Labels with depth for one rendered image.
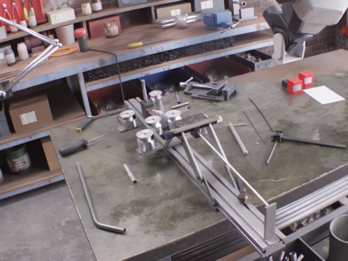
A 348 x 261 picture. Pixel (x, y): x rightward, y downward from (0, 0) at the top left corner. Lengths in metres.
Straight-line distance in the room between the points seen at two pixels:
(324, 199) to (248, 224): 1.19
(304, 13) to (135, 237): 1.32
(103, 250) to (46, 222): 1.63
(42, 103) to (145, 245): 1.79
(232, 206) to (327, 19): 1.24
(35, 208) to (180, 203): 1.79
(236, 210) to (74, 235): 1.56
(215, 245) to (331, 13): 1.19
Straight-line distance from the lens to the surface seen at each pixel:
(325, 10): 1.89
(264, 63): 3.12
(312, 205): 2.00
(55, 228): 2.44
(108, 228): 0.94
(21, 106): 2.58
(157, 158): 1.17
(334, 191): 2.10
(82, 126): 1.43
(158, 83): 3.16
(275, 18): 2.15
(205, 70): 3.35
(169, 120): 1.21
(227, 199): 0.93
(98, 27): 3.06
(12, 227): 2.59
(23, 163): 2.81
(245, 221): 0.89
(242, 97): 1.52
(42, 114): 2.58
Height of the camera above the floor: 1.49
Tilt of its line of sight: 28 degrees down
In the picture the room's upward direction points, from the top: 8 degrees counter-clockwise
